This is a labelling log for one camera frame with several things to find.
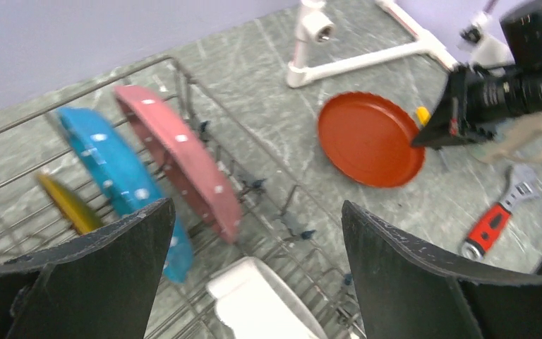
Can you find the red scalloped plate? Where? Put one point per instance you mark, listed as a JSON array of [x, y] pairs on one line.
[[368, 138]]

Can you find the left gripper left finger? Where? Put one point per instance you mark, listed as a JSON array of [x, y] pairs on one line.
[[100, 285]]

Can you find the grey wire dish rack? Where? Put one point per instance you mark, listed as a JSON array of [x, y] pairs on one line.
[[282, 224]]

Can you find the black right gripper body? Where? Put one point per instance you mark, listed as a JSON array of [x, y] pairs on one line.
[[478, 101]]

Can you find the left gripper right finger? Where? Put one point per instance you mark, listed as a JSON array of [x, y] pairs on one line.
[[410, 288]]

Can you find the beige ceramic mug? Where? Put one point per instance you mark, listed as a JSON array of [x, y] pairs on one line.
[[511, 136]]

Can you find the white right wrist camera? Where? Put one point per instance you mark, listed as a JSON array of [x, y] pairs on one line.
[[484, 49]]

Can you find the blue polka dot plate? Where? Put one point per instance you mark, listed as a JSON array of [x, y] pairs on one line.
[[112, 163]]

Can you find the white scalloped bowl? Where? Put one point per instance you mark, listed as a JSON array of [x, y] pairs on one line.
[[255, 303]]

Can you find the yellow and red plate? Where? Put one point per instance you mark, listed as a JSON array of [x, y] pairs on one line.
[[72, 207]]

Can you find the pink polka dot plate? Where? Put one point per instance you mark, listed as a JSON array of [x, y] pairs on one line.
[[183, 157]]

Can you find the red handled adjustable wrench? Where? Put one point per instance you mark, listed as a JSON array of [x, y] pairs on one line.
[[487, 230]]

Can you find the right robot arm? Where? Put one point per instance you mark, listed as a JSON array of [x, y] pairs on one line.
[[522, 28]]

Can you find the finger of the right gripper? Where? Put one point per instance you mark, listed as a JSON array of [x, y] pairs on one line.
[[444, 128]]

